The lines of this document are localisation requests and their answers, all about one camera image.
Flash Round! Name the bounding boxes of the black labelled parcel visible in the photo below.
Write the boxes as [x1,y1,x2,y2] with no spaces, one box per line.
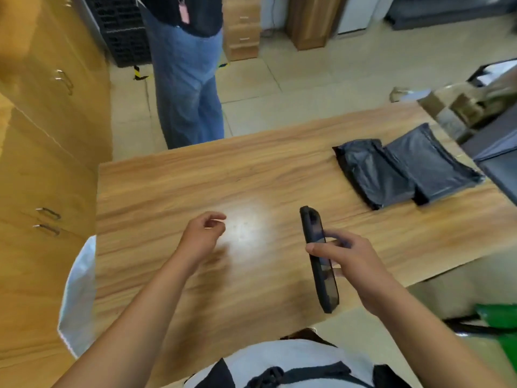
[332,138,417,211]

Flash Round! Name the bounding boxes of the wooden drawer cabinet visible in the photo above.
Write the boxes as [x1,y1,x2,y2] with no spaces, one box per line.
[222,0,262,63]

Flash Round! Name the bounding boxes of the person's left forearm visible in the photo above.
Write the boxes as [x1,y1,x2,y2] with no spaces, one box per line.
[52,254,194,388]

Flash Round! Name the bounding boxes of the black white flat item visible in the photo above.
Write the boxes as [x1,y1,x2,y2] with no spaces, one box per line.
[466,58,517,87]

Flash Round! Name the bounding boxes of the long yellow black hazard tape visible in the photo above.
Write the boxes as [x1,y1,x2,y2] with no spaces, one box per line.
[133,62,231,81]

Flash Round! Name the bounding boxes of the person's black trousers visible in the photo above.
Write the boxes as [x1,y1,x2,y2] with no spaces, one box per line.
[281,328,336,347]

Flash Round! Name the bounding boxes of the person's right hand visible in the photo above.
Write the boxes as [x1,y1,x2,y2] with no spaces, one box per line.
[305,228,404,318]

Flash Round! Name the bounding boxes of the yellow wooden cabinet unit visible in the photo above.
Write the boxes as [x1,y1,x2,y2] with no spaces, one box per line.
[0,0,114,388]

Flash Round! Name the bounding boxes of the person's left hand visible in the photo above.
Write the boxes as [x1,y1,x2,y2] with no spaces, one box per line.
[173,211,228,273]

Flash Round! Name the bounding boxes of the black plastic crate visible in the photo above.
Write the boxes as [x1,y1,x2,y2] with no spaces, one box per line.
[82,0,152,68]

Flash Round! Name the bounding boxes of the person's white black shirt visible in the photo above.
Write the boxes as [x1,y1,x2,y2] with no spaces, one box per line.
[184,339,413,388]

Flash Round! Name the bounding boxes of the grey metal shelf rack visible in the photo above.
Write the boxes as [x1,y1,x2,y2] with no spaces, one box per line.
[460,102,517,206]

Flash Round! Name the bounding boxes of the open cardboard carton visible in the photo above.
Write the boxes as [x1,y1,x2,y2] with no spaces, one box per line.
[389,72,517,142]

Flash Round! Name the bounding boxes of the plain wooden cabinet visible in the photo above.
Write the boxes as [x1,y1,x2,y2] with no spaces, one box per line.
[285,0,348,51]

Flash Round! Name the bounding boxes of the person's right forearm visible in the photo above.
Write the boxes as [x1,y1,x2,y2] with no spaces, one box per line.
[375,286,509,388]

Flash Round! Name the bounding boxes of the white woven sack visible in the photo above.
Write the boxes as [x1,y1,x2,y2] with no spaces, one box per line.
[58,235,97,359]

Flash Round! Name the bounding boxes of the white cabinet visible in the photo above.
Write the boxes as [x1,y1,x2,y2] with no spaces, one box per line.
[335,0,396,37]

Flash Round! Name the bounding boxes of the dark grey low platform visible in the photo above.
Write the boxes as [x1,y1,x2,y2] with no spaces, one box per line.
[383,0,517,32]

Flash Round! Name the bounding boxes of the black handheld scanner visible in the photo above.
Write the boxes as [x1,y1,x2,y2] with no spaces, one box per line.
[299,205,340,315]

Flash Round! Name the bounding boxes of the black chest strap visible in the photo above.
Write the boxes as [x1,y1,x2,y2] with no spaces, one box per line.
[244,361,374,388]

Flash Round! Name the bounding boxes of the black mailer parcel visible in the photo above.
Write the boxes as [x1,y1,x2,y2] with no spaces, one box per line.
[381,123,485,206]

